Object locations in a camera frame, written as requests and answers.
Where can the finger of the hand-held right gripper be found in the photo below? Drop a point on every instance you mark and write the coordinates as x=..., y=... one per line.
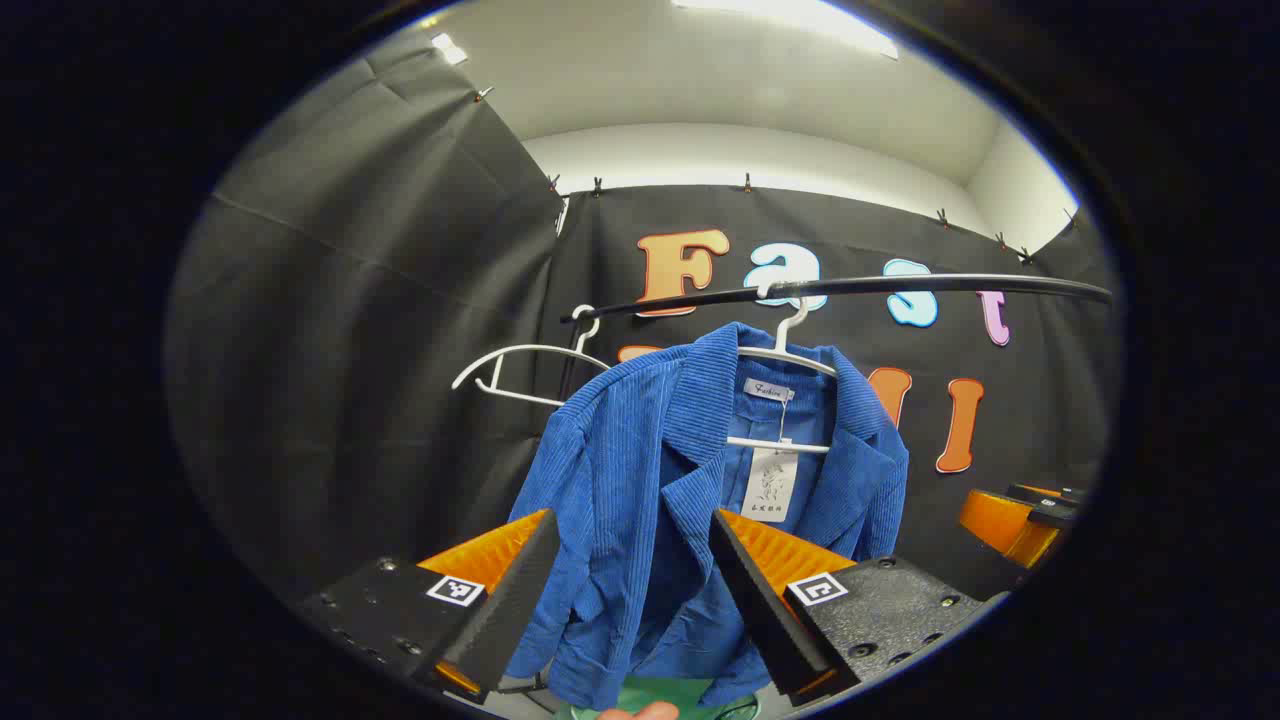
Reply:
x=1000, y=520

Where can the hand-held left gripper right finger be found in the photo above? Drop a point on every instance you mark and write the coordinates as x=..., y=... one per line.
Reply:
x=765, y=600

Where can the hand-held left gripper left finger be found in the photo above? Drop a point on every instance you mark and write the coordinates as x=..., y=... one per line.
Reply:
x=505, y=605

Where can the green laundry hamper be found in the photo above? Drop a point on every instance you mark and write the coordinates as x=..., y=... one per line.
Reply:
x=680, y=692

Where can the white hanger with crossbar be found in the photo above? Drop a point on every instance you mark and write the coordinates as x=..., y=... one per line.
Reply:
x=520, y=349
x=785, y=356

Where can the white paper hang tag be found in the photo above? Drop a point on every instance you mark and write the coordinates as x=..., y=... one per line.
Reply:
x=770, y=485

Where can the black backdrop cloth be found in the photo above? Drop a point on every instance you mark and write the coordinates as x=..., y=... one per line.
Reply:
x=350, y=350

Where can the large ceiling light panel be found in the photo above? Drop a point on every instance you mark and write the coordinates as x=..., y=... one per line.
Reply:
x=800, y=20

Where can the small ceiling light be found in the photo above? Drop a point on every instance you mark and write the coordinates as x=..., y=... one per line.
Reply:
x=450, y=48

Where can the black clothes rail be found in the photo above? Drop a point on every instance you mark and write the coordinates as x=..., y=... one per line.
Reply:
x=900, y=286

